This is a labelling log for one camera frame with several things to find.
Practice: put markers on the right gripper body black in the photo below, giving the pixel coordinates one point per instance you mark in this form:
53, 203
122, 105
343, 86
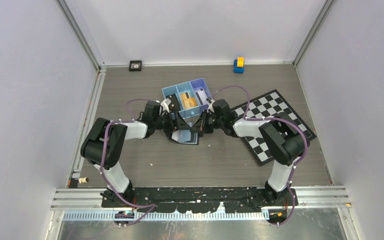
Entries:
213, 121

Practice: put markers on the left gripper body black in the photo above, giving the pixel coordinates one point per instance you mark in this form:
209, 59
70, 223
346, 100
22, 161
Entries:
165, 123

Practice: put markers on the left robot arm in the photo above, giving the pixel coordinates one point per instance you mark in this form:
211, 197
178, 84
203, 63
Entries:
104, 142

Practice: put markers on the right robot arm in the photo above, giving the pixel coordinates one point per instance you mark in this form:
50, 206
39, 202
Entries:
286, 142

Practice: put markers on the black card in tray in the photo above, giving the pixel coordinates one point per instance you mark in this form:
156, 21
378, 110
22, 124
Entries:
173, 101

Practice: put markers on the orange card in tray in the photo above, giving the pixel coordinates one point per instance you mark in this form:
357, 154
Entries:
188, 101

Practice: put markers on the white card in tray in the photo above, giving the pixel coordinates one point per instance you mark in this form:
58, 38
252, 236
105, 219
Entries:
201, 97

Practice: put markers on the three-compartment blue purple tray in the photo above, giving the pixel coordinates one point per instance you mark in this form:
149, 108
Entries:
191, 87

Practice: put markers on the black white checkerboard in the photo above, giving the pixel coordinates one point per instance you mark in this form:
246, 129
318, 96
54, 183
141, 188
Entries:
270, 104

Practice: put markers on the blue yellow toy block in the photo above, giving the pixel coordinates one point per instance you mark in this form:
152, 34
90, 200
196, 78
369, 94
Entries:
239, 65

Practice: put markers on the small black square box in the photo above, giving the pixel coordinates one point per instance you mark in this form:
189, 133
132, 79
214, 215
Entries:
135, 66

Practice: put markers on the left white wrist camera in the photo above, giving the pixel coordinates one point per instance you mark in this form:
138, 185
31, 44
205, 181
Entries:
165, 106

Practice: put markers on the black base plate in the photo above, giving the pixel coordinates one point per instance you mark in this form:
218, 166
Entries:
200, 200

